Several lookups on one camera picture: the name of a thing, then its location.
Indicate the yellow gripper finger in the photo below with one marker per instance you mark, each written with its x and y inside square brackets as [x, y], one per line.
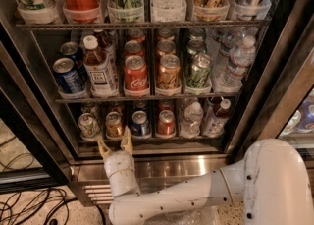
[104, 150]
[126, 142]

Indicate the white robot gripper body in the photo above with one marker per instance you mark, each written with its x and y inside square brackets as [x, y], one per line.
[118, 162]

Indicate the orange can bottom shelf front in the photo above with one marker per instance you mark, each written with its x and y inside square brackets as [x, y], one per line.
[114, 126]

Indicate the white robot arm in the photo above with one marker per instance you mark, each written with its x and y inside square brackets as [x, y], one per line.
[271, 181]

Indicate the blue can bottom shelf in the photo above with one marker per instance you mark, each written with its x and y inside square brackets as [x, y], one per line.
[140, 124]

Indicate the blue can shelf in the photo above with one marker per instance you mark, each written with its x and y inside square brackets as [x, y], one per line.
[67, 76]
[140, 124]
[72, 50]

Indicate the white green can bottom shelf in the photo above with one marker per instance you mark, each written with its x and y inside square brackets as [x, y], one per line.
[89, 126]

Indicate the red can bottom shelf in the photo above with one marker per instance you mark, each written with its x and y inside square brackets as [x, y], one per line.
[166, 123]

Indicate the water bottle bottom shelf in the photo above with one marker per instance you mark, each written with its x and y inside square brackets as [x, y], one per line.
[190, 121]

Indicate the fridge door left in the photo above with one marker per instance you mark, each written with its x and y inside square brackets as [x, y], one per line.
[26, 164]

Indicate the red cola can middle front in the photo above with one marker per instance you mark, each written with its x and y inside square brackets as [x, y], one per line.
[136, 74]

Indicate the tea bottle middle shelf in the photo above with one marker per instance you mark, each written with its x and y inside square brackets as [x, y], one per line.
[98, 66]

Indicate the tea bottle shelf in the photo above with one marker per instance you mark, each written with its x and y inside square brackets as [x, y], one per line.
[216, 118]
[98, 66]

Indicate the blue can middle shelf front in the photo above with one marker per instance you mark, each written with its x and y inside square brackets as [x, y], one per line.
[67, 76]

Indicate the orange can middle shelf front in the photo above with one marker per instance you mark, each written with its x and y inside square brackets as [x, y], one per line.
[168, 75]

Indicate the tea bottle bottom shelf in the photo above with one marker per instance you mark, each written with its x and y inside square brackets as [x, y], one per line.
[216, 118]

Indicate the green can middle shelf front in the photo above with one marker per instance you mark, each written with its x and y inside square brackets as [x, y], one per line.
[199, 71]

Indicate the blue can middle shelf rear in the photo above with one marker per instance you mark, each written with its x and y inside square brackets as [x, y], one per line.
[72, 50]

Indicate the water bottle middle shelf front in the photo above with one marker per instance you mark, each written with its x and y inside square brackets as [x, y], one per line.
[240, 59]

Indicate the water bottle middle shelf rear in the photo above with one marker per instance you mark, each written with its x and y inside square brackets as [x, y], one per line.
[227, 37]

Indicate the fridge glass door right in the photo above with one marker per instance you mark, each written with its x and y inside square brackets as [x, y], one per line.
[281, 77]

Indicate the clear plastic bin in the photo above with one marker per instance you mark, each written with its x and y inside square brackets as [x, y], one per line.
[203, 216]

